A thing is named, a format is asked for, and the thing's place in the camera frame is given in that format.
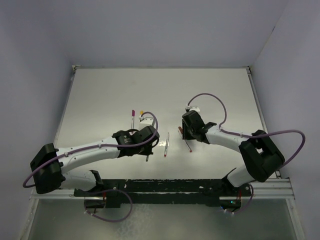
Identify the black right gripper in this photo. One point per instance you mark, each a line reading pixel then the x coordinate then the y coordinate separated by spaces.
pixel 186 135

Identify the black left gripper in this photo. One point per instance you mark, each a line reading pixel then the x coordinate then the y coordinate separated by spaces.
pixel 147 151

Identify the white pen brown tip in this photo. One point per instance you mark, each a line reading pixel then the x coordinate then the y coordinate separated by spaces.
pixel 185 142

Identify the white pen purple end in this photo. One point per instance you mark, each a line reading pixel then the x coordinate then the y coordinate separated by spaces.
pixel 132 121

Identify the white pen yellow end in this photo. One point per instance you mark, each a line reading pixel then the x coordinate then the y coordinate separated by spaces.
pixel 141 115

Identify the white pen red end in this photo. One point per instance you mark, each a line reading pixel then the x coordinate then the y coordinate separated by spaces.
pixel 166 145

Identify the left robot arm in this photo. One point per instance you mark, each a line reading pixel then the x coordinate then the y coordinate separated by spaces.
pixel 54 168

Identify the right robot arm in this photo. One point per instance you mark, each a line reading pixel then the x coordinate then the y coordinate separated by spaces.
pixel 261 156

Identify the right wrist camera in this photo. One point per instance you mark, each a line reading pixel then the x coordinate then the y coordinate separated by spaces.
pixel 192 108

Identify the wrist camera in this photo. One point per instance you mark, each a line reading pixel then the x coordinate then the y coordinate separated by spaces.
pixel 192 108
pixel 145 122

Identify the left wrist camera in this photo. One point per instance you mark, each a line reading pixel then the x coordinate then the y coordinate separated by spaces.
pixel 145 122

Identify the black base frame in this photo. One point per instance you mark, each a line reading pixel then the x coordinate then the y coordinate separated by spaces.
pixel 112 193

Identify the aluminium rail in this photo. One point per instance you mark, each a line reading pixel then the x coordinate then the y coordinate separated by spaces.
pixel 54 195

